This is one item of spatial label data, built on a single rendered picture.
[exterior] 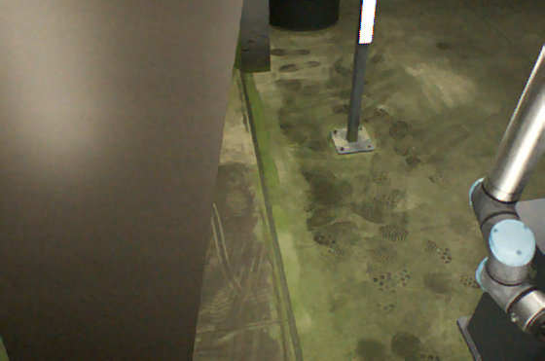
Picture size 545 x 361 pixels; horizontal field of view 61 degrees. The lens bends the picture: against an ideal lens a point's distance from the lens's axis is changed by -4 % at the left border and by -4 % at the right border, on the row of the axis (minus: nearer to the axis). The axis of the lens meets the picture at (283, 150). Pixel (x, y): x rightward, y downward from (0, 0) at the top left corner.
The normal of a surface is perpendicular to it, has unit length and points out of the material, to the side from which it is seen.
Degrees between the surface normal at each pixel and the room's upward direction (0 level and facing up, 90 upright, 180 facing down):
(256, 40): 90
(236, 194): 0
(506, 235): 12
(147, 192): 90
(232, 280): 0
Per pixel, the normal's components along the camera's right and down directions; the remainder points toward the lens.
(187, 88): 0.20, 0.63
